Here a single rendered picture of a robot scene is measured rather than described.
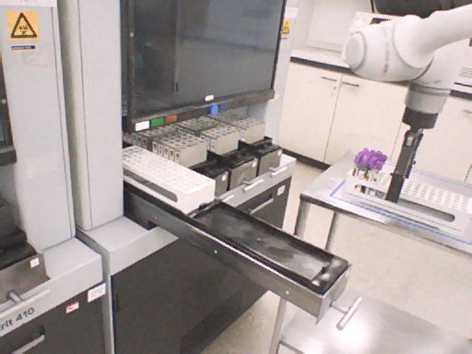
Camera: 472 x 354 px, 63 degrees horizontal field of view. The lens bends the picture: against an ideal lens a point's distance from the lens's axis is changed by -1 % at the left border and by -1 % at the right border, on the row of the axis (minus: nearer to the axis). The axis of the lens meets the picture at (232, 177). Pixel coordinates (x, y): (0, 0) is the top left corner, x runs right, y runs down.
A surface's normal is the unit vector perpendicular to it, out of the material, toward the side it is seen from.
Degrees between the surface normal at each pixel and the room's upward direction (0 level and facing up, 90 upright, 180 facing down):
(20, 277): 90
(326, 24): 90
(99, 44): 90
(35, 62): 90
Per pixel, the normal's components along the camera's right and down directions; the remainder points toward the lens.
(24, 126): 0.78, 0.33
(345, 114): -0.61, 0.28
